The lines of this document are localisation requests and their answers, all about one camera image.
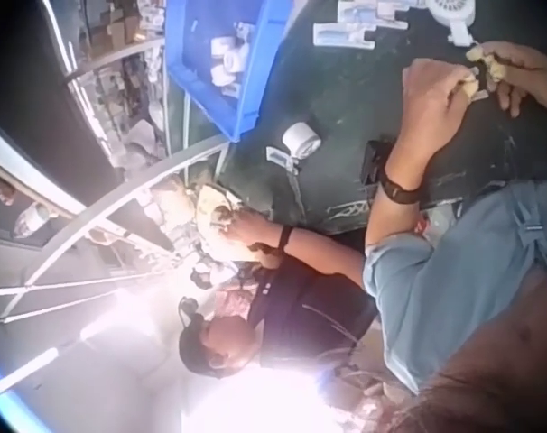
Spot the blue plastic bin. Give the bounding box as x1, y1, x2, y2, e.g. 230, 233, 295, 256
163, 0, 298, 142

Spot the white small fan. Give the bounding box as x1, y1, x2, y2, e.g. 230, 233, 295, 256
422, 0, 477, 47

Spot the white round fan housing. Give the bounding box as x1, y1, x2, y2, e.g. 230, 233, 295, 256
281, 120, 323, 160

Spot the white metal rack frame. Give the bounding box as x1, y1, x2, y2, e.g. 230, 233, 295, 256
0, 124, 233, 398

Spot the heap of beige parts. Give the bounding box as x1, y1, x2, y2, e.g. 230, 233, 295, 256
192, 182, 259, 263

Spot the heap of white round parts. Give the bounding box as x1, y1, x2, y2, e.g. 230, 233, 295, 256
209, 24, 253, 98

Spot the white plastic tray part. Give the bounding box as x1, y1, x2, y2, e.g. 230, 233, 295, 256
312, 21, 379, 50
338, 0, 411, 29

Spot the person's left hand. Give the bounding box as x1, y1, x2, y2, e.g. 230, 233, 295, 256
395, 57, 483, 152

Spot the person's right hand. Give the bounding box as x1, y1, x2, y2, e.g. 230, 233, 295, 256
466, 41, 547, 119

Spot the white plastic bracket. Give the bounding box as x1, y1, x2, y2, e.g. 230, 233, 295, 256
264, 145, 302, 176

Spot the shelf with cartons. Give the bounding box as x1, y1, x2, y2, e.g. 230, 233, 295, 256
67, 0, 172, 160

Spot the white bottle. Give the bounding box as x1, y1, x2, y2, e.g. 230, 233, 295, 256
13, 201, 54, 240

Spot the black wrist band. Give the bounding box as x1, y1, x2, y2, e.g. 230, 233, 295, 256
362, 139, 422, 205

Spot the small black part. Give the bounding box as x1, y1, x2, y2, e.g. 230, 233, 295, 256
475, 60, 494, 99

